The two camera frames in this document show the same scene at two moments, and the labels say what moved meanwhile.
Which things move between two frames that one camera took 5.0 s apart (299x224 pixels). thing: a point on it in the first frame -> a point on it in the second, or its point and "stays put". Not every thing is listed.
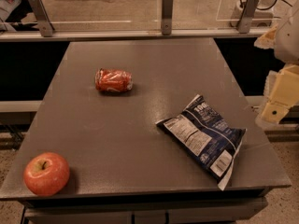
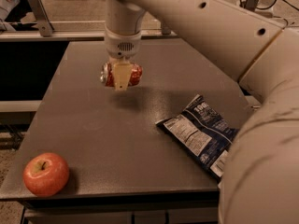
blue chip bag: x=205 y=140 stays put
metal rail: x=70 y=35 stays put
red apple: x=47 y=174 stays put
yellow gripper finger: x=284 y=93 -> x=122 y=47
